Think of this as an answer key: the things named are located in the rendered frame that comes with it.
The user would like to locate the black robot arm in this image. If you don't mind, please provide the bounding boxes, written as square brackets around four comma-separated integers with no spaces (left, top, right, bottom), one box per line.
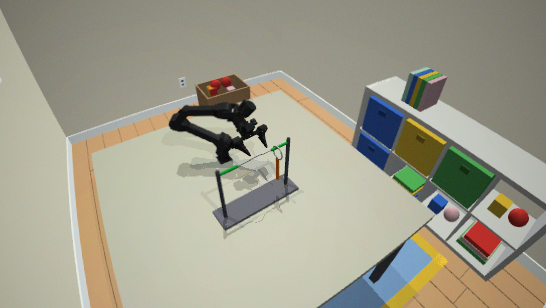
[169,100,258,164]

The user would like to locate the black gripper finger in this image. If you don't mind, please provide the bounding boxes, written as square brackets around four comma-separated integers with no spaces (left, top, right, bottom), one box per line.
[258,130,268,148]
[235,141,251,156]

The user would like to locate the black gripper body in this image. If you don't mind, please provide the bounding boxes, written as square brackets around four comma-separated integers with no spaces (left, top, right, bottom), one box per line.
[229,120,268,149]

